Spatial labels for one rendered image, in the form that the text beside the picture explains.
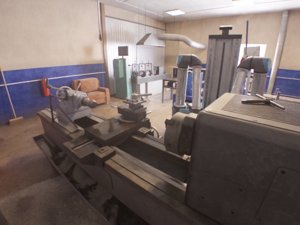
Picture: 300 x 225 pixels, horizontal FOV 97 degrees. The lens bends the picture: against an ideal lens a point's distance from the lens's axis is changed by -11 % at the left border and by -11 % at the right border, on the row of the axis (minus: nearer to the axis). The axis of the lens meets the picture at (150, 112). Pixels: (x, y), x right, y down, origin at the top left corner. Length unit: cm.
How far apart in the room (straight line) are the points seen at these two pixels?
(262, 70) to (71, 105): 184
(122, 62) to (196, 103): 428
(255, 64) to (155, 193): 128
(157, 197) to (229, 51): 161
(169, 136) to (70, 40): 497
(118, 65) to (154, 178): 474
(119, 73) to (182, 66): 401
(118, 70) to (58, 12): 242
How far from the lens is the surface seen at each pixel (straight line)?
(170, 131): 82
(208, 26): 835
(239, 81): 154
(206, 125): 57
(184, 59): 159
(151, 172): 102
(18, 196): 251
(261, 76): 156
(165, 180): 97
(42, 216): 212
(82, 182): 168
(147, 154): 136
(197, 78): 157
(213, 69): 192
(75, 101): 173
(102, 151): 116
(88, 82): 522
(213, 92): 195
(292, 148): 57
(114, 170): 108
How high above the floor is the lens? 153
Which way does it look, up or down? 20 degrees down
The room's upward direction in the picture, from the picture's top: straight up
